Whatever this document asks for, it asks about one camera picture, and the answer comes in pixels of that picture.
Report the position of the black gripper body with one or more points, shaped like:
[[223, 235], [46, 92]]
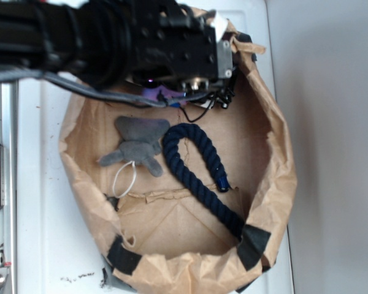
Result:
[[172, 44]]

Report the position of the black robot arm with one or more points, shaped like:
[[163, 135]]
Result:
[[105, 42]]

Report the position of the grey plush elephant toy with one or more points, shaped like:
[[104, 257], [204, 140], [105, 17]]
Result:
[[139, 143]]

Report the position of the brown paper bag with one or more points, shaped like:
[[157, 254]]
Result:
[[154, 235]]

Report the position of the aluminium frame rail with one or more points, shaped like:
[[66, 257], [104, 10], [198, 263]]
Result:
[[8, 211]]

